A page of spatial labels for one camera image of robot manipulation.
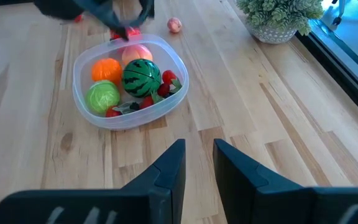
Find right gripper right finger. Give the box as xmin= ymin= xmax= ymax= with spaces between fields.
xmin=213 ymin=139 xmax=358 ymax=224

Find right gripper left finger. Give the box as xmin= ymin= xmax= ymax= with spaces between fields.
xmin=0 ymin=139 xmax=186 ymax=224

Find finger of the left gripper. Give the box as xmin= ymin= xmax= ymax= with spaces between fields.
xmin=129 ymin=0 xmax=155 ymax=28
xmin=73 ymin=0 xmax=129 ymax=41

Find small toy peach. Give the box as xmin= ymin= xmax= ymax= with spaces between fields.
xmin=167 ymin=17 xmax=183 ymax=34

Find large toy peach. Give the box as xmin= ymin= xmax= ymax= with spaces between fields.
xmin=121 ymin=44 xmax=154 ymax=65

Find orange toy mandarin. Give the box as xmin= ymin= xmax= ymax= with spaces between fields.
xmin=91 ymin=58 xmax=123 ymax=85

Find green striped toy watermelon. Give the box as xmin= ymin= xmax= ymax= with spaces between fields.
xmin=122 ymin=58 xmax=162 ymax=99

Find red toy cherry tomato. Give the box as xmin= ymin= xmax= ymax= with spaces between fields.
xmin=162 ymin=70 xmax=183 ymax=94

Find small red toy strawberry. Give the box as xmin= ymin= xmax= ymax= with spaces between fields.
xmin=157 ymin=83 xmax=170 ymax=97

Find green toy cabbage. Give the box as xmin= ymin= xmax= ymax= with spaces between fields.
xmin=85 ymin=80 xmax=121 ymax=115

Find red strawberry pale green leaves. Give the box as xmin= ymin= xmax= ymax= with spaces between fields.
xmin=105 ymin=101 xmax=136 ymax=118

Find clear plastic tupperware container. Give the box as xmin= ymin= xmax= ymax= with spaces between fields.
xmin=72 ymin=33 xmax=190 ymax=131

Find gray office chair white base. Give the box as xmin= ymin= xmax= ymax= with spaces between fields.
xmin=331 ymin=0 xmax=358 ymax=26

